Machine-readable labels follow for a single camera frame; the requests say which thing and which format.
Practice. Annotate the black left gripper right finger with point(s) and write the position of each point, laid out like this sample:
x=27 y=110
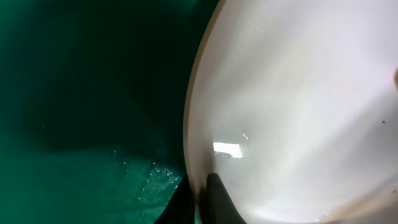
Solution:
x=221 y=209

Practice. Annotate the teal plastic tray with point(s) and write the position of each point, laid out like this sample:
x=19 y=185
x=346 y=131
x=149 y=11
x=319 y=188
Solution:
x=92 y=102

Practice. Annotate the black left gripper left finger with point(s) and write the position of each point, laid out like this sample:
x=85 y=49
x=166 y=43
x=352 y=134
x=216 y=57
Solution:
x=181 y=206

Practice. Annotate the white plate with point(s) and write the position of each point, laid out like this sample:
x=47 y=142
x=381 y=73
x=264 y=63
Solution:
x=294 y=105

